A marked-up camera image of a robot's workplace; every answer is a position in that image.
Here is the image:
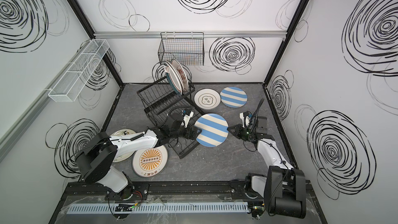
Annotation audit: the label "black wire wall basket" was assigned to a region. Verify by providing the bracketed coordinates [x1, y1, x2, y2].
[158, 32, 205, 66]

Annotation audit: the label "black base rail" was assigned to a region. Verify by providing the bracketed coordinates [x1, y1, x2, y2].
[61, 179, 263, 201]

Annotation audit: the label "white plate green red rim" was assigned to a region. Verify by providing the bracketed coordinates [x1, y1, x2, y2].
[164, 62, 183, 96]

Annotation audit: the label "white plate black flower outline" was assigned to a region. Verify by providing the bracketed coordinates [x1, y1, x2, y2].
[194, 88, 221, 110]

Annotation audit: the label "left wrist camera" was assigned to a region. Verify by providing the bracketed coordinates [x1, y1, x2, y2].
[183, 111, 194, 128]

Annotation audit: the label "black wire dish rack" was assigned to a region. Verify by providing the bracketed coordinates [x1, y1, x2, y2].
[136, 77, 206, 159]

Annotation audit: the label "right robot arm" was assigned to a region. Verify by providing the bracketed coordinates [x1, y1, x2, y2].
[227, 99, 306, 219]

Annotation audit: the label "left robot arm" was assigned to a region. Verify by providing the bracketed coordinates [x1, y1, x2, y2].
[74, 105, 201, 194]

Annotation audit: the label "white mesh wall shelf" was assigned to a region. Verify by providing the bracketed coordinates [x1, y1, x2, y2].
[48, 39, 109, 103]

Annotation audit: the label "cream floral plate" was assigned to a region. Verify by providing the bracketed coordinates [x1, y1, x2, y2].
[112, 129, 136, 163]

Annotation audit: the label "white plate red characters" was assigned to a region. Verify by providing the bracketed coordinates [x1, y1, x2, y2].
[171, 59, 189, 93]

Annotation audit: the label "blue striped plate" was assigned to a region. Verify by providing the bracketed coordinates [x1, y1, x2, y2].
[220, 87, 248, 108]
[194, 114, 229, 147]

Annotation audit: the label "grey slotted cable duct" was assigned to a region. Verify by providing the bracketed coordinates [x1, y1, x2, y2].
[66, 202, 249, 214]

